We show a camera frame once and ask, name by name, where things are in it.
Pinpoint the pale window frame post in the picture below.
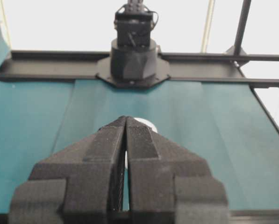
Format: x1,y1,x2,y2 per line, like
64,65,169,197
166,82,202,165
200,0,216,53

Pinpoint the black vertical pole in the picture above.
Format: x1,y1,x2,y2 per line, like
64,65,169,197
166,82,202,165
224,0,252,68

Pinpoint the white paper cup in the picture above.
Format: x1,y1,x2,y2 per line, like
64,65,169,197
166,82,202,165
123,117,158,170

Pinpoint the black frame rail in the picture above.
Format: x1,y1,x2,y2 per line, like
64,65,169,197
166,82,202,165
228,202,279,224
0,49,279,90

